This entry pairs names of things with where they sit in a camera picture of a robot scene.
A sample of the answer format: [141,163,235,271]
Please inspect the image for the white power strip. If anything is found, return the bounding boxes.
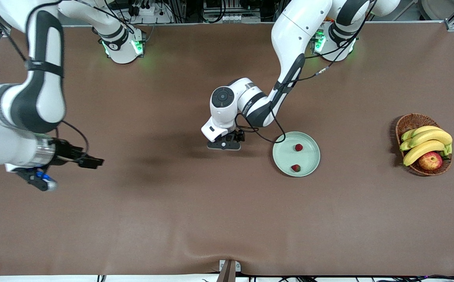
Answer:
[127,0,173,23]

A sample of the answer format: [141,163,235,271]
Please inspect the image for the dark mounting bar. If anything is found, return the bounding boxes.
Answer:
[216,262,236,282]

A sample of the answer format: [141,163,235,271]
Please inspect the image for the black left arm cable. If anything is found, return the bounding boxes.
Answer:
[235,0,376,144]

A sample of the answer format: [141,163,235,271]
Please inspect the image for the mint green round plate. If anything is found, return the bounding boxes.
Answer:
[272,132,321,177]

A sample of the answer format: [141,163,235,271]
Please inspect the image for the brown wicker basket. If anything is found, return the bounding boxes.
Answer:
[395,114,452,177]

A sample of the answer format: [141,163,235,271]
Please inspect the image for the grey metal bracket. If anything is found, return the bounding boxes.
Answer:
[219,260,241,272]

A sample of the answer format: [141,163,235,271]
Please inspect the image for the black background equipment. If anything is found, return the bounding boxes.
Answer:
[204,0,263,14]

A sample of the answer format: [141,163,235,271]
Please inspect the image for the red yellow apple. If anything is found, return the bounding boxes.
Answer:
[419,152,443,171]

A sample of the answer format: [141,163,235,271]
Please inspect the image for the small greenish yellow banana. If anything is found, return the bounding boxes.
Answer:
[402,126,443,141]

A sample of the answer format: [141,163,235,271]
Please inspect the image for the grey rounded background housing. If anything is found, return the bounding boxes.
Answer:
[419,0,454,21]

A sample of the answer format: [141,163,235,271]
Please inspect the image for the brown table cover mat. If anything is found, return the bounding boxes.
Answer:
[0,20,454,277]

